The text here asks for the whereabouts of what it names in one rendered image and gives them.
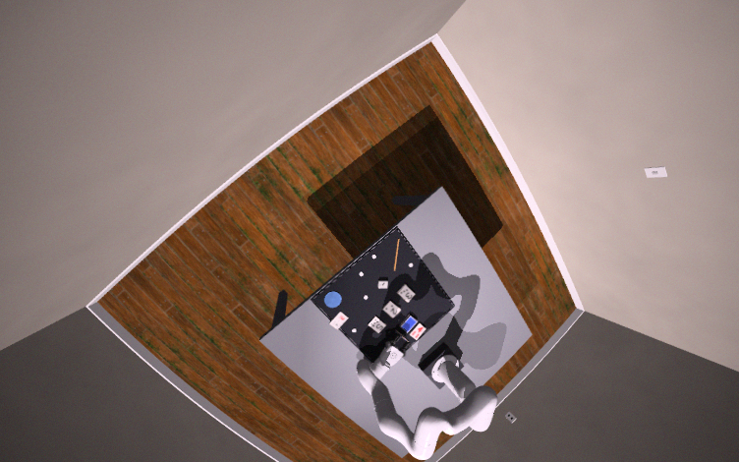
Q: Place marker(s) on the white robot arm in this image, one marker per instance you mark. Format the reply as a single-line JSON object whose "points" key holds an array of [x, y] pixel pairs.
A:
{"points": [[431, 421]]}

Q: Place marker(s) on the blue playing card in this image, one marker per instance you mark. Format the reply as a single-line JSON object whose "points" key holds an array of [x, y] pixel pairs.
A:
{"points": [[408, 324]]}

